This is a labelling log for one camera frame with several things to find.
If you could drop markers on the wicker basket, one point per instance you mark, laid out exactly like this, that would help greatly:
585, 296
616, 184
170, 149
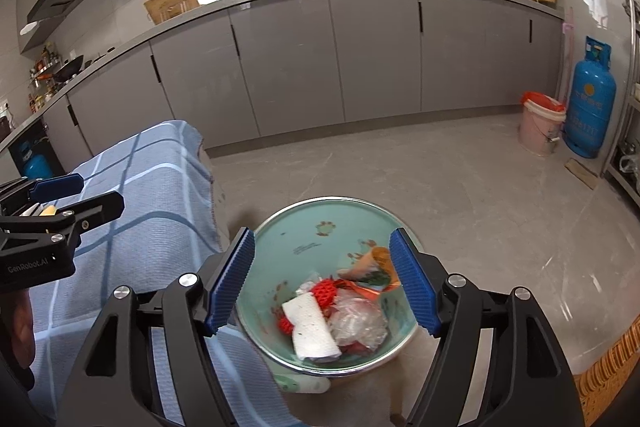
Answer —
610, 377

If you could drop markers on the large blue gas cylinder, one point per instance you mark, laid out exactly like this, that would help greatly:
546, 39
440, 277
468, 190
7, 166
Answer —
590, 102

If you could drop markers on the flat cardboard piece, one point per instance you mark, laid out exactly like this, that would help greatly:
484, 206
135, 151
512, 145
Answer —
581, 173

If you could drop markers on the red plastic bag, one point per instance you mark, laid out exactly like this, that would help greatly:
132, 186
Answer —
355, 348

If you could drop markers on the teal trash bin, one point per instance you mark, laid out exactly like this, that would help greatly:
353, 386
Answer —
310, 232

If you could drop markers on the clear plastic bag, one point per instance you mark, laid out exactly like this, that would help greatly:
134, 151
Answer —
357, 322

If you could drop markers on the pink bucket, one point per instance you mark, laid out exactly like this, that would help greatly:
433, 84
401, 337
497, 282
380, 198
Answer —
537, 132

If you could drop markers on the row of condiment bottles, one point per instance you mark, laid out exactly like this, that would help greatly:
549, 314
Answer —
45, 72

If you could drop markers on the grey kitchen base cabinets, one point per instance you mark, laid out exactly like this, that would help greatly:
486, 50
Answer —
290, 57

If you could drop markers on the person's left hand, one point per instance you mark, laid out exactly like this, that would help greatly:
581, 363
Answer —
22, 337

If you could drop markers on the blue gas cylinder under counter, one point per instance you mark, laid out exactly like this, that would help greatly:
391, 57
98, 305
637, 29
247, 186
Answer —
35, 167

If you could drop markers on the red bucket liner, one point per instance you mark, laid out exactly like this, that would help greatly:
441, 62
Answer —
540, 101

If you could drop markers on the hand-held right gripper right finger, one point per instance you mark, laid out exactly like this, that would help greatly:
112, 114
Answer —
415, 282

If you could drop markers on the brown paper wrapper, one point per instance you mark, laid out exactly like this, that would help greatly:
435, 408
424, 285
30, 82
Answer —
372, 264

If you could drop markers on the wooden cutting board with rack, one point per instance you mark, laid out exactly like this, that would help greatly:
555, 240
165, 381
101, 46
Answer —
170, 4

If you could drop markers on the metal shelf rack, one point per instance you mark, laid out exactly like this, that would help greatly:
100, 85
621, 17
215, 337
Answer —
631, 57

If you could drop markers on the red foam fruit net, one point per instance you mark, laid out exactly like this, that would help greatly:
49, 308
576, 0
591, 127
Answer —
286, 324
324, 292

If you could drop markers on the orange plastic wrapper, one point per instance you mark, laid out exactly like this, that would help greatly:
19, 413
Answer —
362, 291

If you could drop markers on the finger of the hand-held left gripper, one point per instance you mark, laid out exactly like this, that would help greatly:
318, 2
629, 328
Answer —
57, 188
95, 209

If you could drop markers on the blue checked blanket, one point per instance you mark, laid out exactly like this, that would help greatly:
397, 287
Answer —
150, 187

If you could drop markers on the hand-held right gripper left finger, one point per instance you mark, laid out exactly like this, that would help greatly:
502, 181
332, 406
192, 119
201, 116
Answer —
232, 277

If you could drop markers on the black wok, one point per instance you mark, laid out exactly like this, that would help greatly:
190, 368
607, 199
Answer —
67, 69

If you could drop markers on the white paper towel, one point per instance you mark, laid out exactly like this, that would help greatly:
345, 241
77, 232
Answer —
310, 324

